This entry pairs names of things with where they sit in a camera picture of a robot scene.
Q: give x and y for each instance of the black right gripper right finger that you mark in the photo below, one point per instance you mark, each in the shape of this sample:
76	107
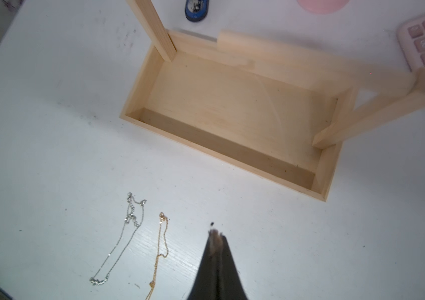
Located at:
229	285

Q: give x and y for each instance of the blue black stapler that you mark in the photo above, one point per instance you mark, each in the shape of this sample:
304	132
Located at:
196	10

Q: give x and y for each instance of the pink pen holder cup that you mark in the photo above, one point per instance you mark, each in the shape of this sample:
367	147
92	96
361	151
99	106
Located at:
322	7

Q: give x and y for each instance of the wooden jewelry display stand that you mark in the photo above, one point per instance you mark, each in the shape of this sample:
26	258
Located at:
274	109

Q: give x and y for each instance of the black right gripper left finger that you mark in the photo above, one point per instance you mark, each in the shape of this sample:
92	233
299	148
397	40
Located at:
205	285

